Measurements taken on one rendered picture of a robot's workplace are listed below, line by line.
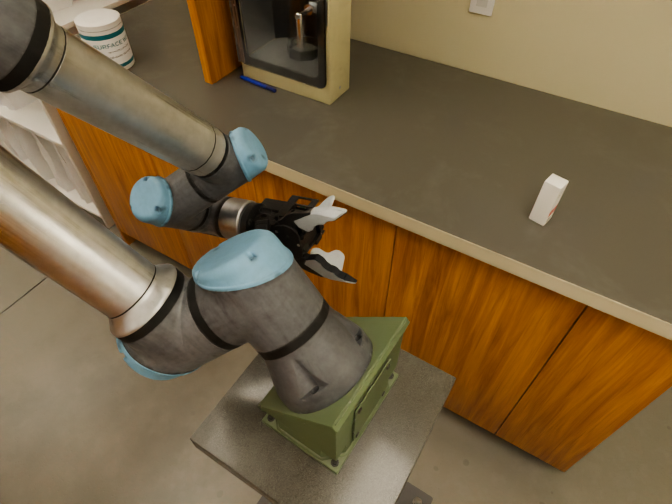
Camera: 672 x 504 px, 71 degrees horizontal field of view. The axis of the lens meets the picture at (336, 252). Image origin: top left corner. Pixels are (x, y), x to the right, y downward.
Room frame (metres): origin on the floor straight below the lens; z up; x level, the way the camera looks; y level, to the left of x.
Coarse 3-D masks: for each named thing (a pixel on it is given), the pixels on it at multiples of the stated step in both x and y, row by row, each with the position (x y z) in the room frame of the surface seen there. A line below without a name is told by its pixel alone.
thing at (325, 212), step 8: (328, 200) 0.54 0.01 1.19; (320, 208) 0.51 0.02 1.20; (328, 208) 0.50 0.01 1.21; (336, 208) 0.50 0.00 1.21; (344, 208) 0.50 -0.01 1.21; (312, 216) 0.50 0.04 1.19; (320, 216) 0.49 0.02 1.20; (328, 216) 0.49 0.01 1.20; (336, 216) 0.49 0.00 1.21; (296, 224) 0.51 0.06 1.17; (304, 224) 0.50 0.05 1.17; (312, 224) 0.50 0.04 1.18; (320, 224) 0.49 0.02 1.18
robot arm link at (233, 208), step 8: (232, 200) 0.60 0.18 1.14; (240, 200) 0.60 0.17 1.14; (248, 200) 0.60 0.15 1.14; (224, 208) 0.58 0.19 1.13; (232, 208) 0.58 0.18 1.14; (240, 208) 0.57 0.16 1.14; (224, 216) 0.57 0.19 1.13; (232, 216) 0.56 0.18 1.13; (240, 216) 0.56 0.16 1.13; (224, 224) 0.56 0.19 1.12; (232, 224) 0.55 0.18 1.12; (224, 232) 0.55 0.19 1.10; (232, 232) 0.55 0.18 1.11
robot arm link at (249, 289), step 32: (224, 256) 0.38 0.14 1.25; (256, 256) 0.36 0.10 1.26; (288, 256) 0.39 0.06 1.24; (192, 288) 0.36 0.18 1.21; (224, 288) 0.33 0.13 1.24; (256, 288) 0.33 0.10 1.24; (288, 288) 0.34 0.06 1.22; (224, 320) 0.31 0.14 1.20; (256, 320) 0.31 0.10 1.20; (288, 320) 0.31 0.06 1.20
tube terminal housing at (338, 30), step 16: (336, 0) 1.24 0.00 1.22; (336, 16) 1.24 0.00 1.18; (336, 32) 1.24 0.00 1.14; (336, 48) 1.24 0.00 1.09; (336, 64) 1.24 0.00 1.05; (272, 80) 1.32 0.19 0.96; (288, 80) 1.29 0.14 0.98; (336, 80) 1.24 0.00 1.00; (320, 96) 1.23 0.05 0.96; (336, 96) 1.24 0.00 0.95
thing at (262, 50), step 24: (240, 0) 1.35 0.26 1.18; (264, 0) 1.30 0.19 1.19; (288, 0) 1.26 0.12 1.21; (312, 0) 1.22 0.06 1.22; (240, 24) 1.36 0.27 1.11; (264, 24) 1.31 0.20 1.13; (288, 24) 1.27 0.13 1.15; (312, 24) 1.22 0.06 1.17; (264, 48) 1.31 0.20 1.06; (288, 48) 1.27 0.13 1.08; (312, 48) 1.23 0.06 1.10; (288, 72) 1.27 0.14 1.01; (312, 72) 1.23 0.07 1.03
